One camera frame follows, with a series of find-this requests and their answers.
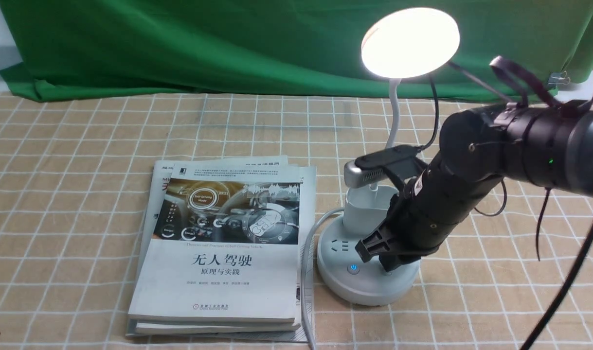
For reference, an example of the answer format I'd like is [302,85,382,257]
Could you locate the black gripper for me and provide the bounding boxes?
[355,155,503,272]

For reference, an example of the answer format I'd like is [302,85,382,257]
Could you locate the white desk lamp with sockets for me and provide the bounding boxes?
[317,7,460,306]

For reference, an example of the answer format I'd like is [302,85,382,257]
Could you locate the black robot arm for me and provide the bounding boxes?
[356,100,593,272]

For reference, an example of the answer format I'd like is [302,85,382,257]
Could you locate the top self-driving textbook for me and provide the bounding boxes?
[128,169,303,324]

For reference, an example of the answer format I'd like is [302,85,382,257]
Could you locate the metal binder clip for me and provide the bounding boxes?
[547,71,571,88]

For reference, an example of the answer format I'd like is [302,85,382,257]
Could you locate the checkered orange tablecloth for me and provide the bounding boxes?
[0,92,593,350]

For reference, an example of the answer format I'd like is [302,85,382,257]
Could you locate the green backdrop cloth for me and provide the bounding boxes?
[0,0,593,102]

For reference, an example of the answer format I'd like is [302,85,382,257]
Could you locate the white lamp power cable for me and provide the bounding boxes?
[300,208,344,350]

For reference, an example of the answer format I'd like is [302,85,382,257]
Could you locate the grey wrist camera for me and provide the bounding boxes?
[343,144,428,190]

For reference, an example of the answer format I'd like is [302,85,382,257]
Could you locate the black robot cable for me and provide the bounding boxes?
[519,63,593,350]

